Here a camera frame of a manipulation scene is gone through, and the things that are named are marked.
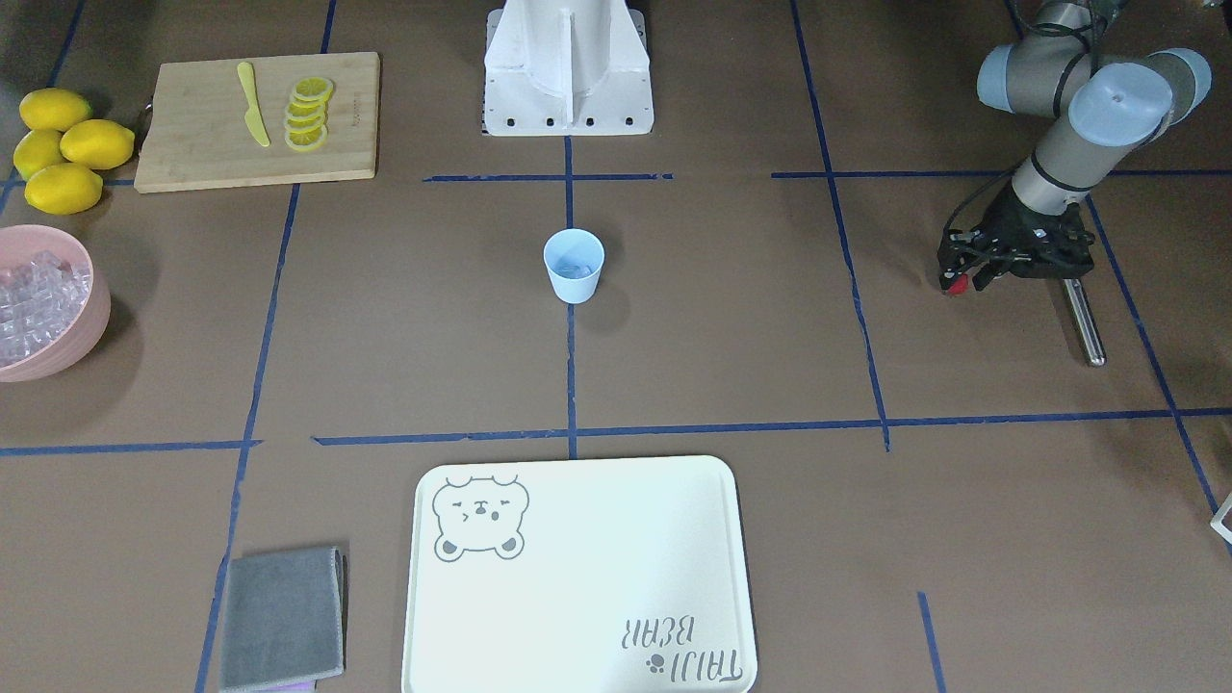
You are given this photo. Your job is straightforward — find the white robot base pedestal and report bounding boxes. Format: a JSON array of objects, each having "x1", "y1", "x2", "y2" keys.
[{"x1": 480, "y1": 1, "x2": 655, "y2": 137}]

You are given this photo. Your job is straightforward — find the wooden cutting board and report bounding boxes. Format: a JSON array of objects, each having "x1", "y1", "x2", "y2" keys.
[{"x1": 136, "y1": 52, "x2": 381, "y2": 194}]

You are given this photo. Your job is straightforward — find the lemon slices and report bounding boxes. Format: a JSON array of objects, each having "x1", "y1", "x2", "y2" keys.
[{"x1": 283, "y1": 76, "x2": 335, "y2": 153}]

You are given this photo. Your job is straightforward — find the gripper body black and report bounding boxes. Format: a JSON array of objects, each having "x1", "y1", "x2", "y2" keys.
[{"x1": 982, "y1": 184, "x2": 1094, "y2": 279}]

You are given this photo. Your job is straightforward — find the yellow plastic knife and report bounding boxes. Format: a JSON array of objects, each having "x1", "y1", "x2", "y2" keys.
[{"x1": 235, "y1": 60, "x2": 271, "y2": 146}]

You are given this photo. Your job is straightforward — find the cream bear tray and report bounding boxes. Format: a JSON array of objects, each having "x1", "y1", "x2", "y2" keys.
[{"x1": 400, "y1": 455, "x2": 758, "y2": 692}]

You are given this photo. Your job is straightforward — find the white wire cup rack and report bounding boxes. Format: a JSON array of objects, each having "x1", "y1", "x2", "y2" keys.
[{"x1": 1210, "y1": 493, "x2": 1232, "y2": 547}]

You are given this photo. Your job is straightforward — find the ice cubes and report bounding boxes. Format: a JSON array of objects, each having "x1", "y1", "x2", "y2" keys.
[{"x1": 554, "y1": 256, "x2": 595, "y2": 280}]

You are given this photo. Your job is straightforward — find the whole lemon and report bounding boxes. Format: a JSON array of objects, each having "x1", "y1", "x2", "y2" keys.
[
  {"x1": 18, "y1": 88, "x2": 92, "y2": 132},
  {"x1": 25, "y1": 163, "x2": 103, "y2": 216},
  {"x1": 59, "y1": 120, "x2": 136, "y2": 170},
  {"x1": 14, "y1": 129, "x2": 67, "y2": 181}
]

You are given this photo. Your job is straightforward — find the light blue cup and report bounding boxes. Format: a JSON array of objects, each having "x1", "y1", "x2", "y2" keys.
[{"x1": 542, "y1": 228, "x2": 606, "y2": 305}]

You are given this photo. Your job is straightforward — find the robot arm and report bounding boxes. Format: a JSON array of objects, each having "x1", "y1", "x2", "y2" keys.
[{"x1": 938, "y1": 1, "x2": 1214, "y2": 295}]

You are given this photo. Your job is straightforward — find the pink bowl of ice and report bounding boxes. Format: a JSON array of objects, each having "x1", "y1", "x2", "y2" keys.
[{"x1": 1, "y1": 224, "x2": 111, "y2": 383}]

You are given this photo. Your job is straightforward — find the grey folded cloth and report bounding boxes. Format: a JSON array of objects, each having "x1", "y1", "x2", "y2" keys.
[{"x1": 218, "y1": 547, "x2": 345, "y2": 692}]

